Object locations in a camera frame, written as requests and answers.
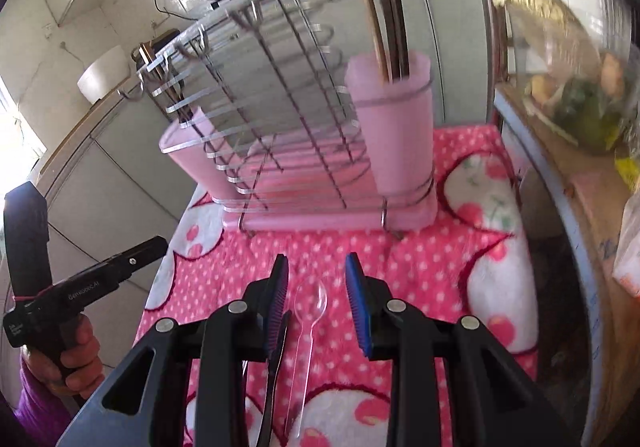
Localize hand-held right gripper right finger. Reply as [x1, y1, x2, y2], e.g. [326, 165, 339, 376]
[344, 252, 572, 447]

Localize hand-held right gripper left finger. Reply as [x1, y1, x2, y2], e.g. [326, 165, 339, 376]
[55, 254, 291, 447]

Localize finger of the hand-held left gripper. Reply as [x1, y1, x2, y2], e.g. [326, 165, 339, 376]
[97, 235, 170, 285]
[4, 182, 52, 301]

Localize clear plastic spoon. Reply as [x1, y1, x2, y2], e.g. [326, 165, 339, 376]
[284, 279, 329, 439]

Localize black plastic knife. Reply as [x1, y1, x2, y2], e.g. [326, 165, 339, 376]
[254, 309, 293, 447]

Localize pink plastic utensil cup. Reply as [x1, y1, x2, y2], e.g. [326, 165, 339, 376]
[158, 106, 237, 202]
[344, 52, 434, 199]

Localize wire metal utensil rack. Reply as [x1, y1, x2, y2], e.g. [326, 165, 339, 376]
[117, 0, 437, 242]

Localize dark chopstick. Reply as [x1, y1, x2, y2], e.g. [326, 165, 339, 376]
[391, 0, 412, 77]

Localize light wooden chopstick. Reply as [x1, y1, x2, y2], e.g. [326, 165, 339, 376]
[342, 0, 392, 79]

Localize person's left forearm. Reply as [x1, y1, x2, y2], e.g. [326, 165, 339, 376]
[12, 356, 89, 434]

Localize person's left hand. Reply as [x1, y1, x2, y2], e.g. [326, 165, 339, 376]
[22, 314, 105, 399]

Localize pink polka dot blanket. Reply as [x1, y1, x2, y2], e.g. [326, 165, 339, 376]
[132, 124, 539, 447]

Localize grey base cabinets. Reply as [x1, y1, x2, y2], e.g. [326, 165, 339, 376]
[30, 0, 493, 298]

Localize pink plastic drip tray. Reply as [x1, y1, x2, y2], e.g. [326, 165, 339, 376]
[221, 191, 439, 234]

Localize white rice cooker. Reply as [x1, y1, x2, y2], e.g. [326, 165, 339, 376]
[77, 46, 139, 104]

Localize black countertop appliance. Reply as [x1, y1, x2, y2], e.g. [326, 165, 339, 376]
[130, 29, 181, 66]

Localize metal shelf rack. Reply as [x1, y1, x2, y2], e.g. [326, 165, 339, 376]
[464, 0, 640, 447]

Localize orange and white packet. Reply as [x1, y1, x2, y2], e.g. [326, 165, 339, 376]
[612, 191, 640, 299]

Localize clear glass bowl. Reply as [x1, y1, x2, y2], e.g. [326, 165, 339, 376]
[504, 2, 640, 157]

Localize green pepper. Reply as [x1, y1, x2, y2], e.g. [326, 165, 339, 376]
[551, 76, 627, 149]

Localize potato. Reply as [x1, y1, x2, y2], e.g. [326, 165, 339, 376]
[599, 51, 627, 94]

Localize napa cabbage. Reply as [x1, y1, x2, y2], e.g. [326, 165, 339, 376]
[492, 0, 602, 74]

